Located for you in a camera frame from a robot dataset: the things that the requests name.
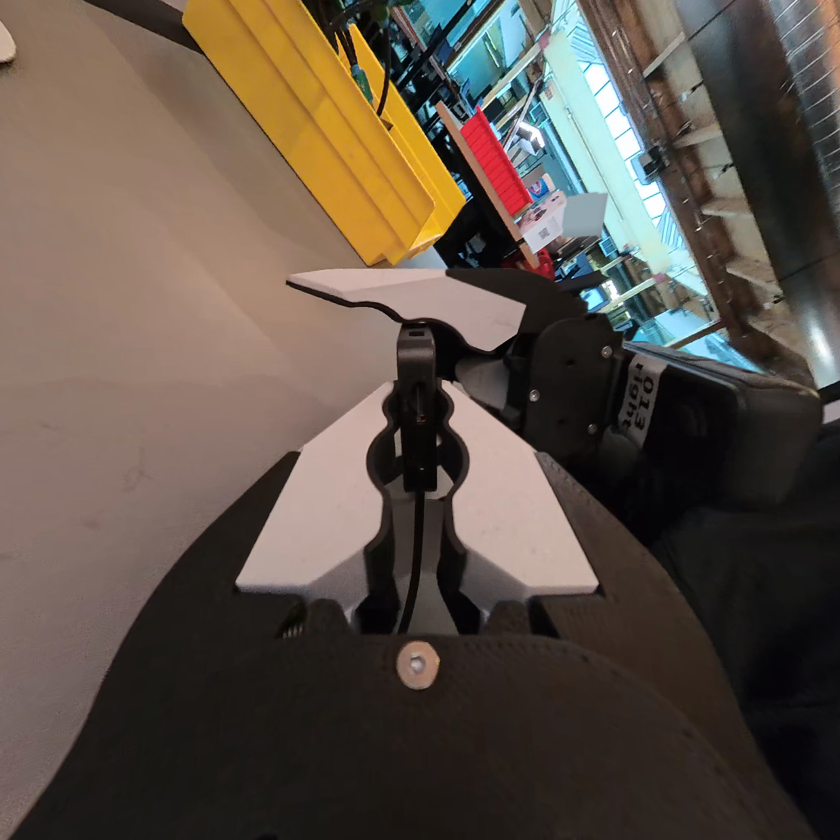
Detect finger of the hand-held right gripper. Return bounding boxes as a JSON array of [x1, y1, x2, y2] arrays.
[[285, 268, 529, 357], [456, 363, 521, 429]]

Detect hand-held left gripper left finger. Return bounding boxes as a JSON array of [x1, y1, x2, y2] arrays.
[[234, 381, 403, 635]]

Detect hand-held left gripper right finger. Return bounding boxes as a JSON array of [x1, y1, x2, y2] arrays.
[[433, 379, 601, 636]]

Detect black square adapter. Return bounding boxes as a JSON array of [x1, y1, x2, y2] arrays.
[[395, 320, 439, 493]]

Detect thin black adapter cable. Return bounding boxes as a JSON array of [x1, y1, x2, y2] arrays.
[[395, 491, 424, 636]]

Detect large yellow plastic bin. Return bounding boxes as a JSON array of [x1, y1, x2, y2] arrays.
[[182, 0, 468, 266]]

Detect red plastic bin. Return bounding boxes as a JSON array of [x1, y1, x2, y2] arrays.
[[459, 105, 534, 211]]

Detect white box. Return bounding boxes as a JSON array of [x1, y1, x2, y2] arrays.
[[517, 192, 610, 253]]

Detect person's dark clothing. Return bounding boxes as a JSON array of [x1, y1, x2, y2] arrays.
[[650, 446, 840, 840]]

